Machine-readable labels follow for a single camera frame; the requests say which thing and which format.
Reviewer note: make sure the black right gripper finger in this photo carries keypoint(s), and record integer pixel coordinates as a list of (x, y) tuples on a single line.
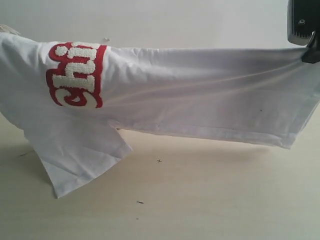
[(312, 55)]

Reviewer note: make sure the white t-shirt red lettering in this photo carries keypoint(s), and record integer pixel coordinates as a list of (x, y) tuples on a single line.
[(70, 99)]

